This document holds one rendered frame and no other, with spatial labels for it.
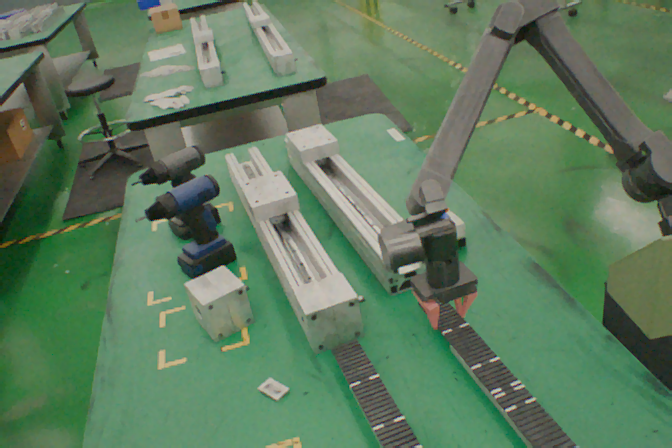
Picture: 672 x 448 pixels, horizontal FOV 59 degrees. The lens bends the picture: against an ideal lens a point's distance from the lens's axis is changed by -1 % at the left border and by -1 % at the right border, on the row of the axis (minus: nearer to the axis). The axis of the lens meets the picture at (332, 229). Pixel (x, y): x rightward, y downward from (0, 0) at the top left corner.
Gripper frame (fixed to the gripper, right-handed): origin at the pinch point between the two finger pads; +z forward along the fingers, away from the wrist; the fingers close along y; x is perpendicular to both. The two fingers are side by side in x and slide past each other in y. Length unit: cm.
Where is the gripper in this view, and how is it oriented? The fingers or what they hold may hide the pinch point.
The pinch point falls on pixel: (447, 319)
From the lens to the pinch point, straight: 111.6
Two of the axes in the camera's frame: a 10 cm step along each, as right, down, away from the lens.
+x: 3.1, 4.3, -8.5
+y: -9.4, 2.9, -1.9
